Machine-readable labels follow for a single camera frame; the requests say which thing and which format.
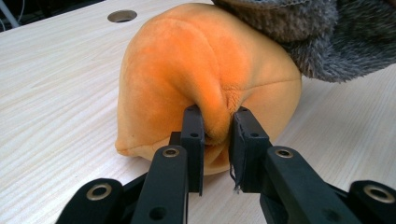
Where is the round table cable hole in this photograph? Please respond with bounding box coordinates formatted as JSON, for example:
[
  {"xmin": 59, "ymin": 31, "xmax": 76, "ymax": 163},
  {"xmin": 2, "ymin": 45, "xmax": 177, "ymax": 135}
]
[{"xmin": 106, "ymin": 9, "xmax": 138, "ymax": 24}]

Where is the grey fluffy cloth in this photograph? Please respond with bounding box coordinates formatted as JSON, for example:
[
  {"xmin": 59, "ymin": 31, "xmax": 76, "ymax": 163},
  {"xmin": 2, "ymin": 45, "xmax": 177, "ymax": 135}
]
[{"xmin": 211, "ymin": 0, "xmax": 396, "ymax": 84}]

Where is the white desk leg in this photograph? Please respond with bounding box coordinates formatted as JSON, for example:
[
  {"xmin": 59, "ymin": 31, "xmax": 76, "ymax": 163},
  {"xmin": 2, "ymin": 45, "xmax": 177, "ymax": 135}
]
[{"xmin": 0, "ymin": 2, "xmax": 17, "ymax": 29}]

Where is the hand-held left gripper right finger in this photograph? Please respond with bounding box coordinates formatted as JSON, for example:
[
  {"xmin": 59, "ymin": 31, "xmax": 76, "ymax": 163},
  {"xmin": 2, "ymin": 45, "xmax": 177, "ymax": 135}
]
[{"xmin": 228, "ymin": 105, "xmax": 362, "ymax": 224}]

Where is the orange plush toy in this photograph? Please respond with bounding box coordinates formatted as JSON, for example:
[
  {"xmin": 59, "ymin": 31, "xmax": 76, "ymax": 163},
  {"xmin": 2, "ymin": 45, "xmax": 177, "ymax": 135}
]
[{"xmin": 115, "ymin": 3, "xmax": 303, "ymax": 176}]

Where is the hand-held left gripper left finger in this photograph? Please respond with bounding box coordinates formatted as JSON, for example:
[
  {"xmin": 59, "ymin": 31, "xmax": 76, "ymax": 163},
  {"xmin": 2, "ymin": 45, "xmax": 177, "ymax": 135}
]
[{"xmin": 130, "ymin": 105, "xmax": 206, "ymax": 224}]

